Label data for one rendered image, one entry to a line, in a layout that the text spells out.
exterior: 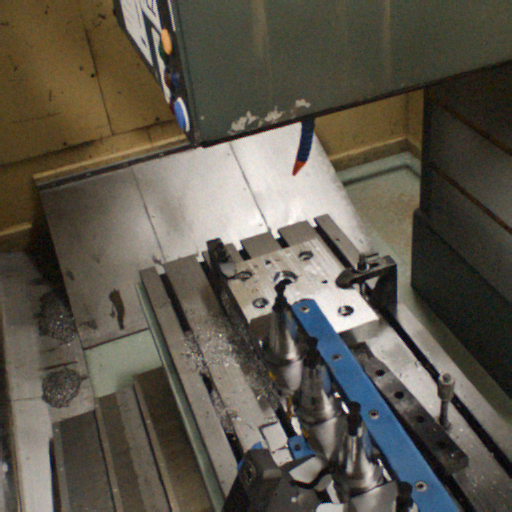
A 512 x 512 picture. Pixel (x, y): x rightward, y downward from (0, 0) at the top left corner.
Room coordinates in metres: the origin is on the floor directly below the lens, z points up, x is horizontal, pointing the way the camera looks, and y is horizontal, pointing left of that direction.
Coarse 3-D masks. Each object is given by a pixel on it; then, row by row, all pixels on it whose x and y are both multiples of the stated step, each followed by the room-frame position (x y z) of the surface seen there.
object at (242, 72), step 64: (192, 0) 0.66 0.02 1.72; (256, 0) 0.68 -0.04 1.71; (320, 0) 0.70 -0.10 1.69; (384, 0) 0.72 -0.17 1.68; (448, 0) 0.74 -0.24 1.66; (192, 64) 0.66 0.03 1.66; (256, 64) 0.68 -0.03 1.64; (320, 64) 0.70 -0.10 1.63; (384, 64) 0.72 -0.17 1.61; (448, 64) 0.74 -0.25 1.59; (256, 128) 0.68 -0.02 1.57
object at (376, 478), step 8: (336, 448) 0.51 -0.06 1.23; (336, 456) 0.50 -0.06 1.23; (376, 456) 0.50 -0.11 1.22; (336, 464) 0.49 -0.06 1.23; (376, 464) 0.48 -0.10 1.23; (336, 472) 0.50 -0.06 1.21; (376, 472) 0.47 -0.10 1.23; (336, 480) 0.47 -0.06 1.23; (344, 480) 0.47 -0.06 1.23; (352, 480) 0.47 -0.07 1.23; (360, 480) 0.47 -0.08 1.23; (368, 480) 0.47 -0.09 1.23; (376, 480) 0.46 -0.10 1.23; (336, 488) 0.47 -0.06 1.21; (344, 488) 0.46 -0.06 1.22; (352, 488) 0.46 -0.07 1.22; (360, 488) 0.46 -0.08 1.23; (368, 488) 0.46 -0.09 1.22; (344, 496) 0.46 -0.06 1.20
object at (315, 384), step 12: (324, 360) 0.60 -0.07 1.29; (312, 372) 0.58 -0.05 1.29; (324, 372) 0.59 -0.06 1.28; (312, 384) 0.58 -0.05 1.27; (324, 384) 0.58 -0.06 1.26; (300, 396) 0.59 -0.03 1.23; (312, 396) 0.58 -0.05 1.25; (324, 396) 0.58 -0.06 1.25; (312, 408) 0.58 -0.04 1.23; (324, 408) 0.58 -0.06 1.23
